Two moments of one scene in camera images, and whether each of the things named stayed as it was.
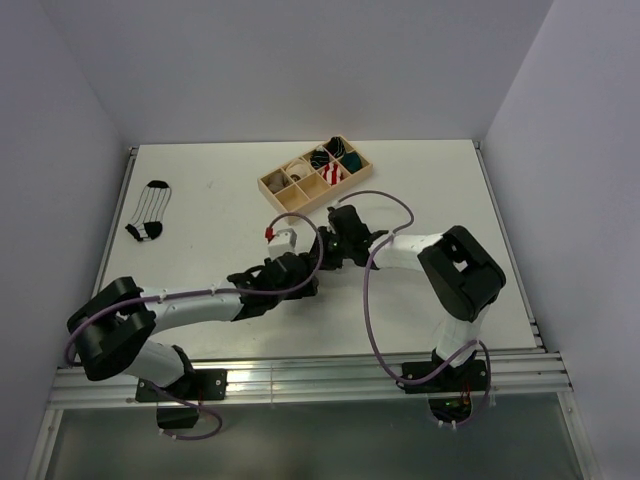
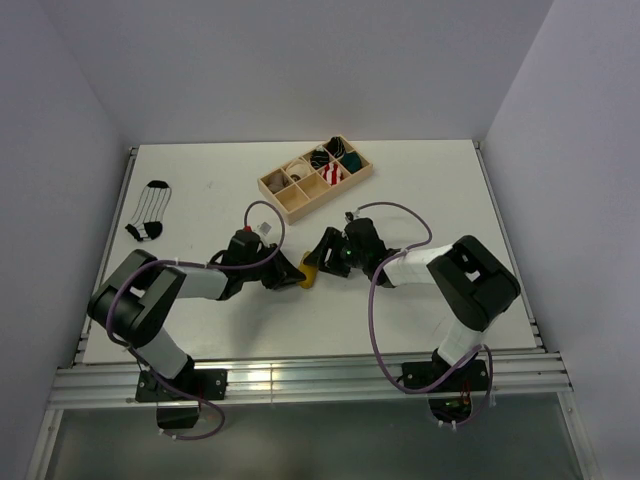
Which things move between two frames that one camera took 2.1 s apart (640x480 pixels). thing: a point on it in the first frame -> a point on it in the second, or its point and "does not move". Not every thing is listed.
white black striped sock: [147, 224] does not move
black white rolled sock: [319, 157] does not move
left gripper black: [308, 289] -> [283, 273]
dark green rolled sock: [352, 162] does not move
